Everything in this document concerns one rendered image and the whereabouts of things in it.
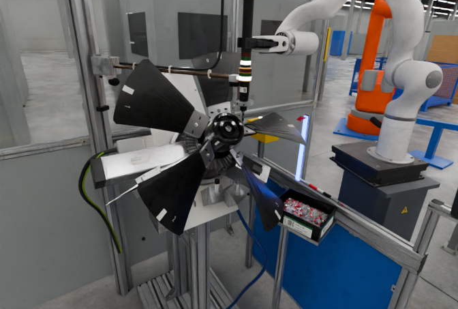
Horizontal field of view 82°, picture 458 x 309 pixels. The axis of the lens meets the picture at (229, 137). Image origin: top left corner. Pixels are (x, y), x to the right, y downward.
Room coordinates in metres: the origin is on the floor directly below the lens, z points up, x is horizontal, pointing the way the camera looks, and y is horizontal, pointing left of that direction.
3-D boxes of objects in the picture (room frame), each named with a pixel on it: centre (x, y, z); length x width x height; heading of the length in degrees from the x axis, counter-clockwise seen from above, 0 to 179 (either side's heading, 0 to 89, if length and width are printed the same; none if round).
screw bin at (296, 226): (0.89, -0.31, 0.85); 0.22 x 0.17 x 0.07; 50
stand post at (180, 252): (1.13, 0.25, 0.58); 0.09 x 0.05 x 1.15; 124
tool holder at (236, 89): (0.93, -0.04, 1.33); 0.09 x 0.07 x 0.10; 69
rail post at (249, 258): (1.40, -0.17, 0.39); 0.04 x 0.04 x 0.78; 34
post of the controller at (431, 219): (0.69, -0.64, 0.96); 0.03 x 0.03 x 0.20; 34
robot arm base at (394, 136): (1.11, -0.74, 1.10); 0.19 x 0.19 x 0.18
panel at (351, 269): (1.05, -0.40, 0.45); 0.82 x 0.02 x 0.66; 34
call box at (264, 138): (1.37, -0.18, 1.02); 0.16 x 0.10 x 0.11; 34
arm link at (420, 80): (1.09, -0.74, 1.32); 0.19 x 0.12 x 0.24; 7
